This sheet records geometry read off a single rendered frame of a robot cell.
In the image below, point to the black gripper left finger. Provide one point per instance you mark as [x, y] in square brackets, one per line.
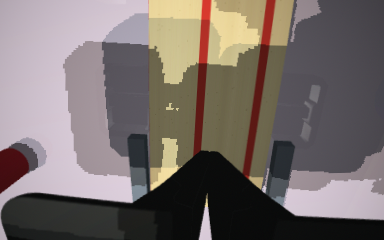
[173, 210]

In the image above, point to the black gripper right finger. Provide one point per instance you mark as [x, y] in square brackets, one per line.
[239, 210]

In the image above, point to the small red cylinder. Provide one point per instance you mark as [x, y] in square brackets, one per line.
[13, 165]

